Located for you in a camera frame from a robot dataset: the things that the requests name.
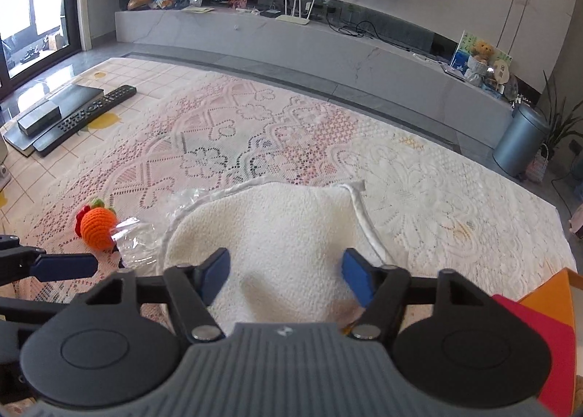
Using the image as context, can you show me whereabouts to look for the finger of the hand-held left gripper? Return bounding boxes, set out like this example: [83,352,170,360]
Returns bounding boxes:
[0,235,98,283]

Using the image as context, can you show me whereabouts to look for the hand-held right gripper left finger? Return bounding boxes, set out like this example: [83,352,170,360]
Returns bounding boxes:
[86,248,231,343]

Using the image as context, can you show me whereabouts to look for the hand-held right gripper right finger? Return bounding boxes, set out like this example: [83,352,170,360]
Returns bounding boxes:
[341,248,495,341]

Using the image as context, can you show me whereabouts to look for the orange crochet fruit toy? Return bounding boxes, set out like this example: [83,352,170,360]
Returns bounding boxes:
[75,198,119,250]

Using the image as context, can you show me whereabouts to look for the white fleece cloth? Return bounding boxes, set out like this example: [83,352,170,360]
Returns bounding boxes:
[159,180,397,336]

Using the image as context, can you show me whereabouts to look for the clear plastic bag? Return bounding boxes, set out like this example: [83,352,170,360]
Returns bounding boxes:
[111,187,215,269]

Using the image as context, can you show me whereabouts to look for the black set-top box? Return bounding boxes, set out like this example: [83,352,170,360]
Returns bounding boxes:
[17,100,62,135]

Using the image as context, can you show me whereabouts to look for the black remote control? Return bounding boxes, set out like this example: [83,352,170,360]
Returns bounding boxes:
[33,85,137,157]

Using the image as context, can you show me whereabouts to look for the orange cardboard box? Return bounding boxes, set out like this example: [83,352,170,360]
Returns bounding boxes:
[519,268,577,331]

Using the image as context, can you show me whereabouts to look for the red cardboard box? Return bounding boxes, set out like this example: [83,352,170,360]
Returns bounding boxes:
[492,294,580,417]

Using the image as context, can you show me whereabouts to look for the pink woven basket bag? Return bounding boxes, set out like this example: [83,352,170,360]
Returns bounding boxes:
[526,144,553,183]

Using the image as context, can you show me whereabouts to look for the grey metal trash can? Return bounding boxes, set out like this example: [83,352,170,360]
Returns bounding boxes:
[493,104,551,178]

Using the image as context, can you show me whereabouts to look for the grey marble television console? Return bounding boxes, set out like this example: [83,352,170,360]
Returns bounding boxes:
[114,6,517,150]

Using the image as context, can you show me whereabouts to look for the green potted plant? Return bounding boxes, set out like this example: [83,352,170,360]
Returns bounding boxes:
[541,71,583,163]

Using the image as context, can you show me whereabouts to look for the brown teddy bear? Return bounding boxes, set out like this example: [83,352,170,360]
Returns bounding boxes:
[469,41,495,66]

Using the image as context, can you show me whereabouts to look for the white router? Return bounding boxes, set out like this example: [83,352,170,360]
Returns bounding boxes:
[276,0,317,26]

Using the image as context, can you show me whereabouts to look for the black cables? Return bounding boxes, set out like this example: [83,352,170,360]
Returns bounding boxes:
[327,16,413,43]

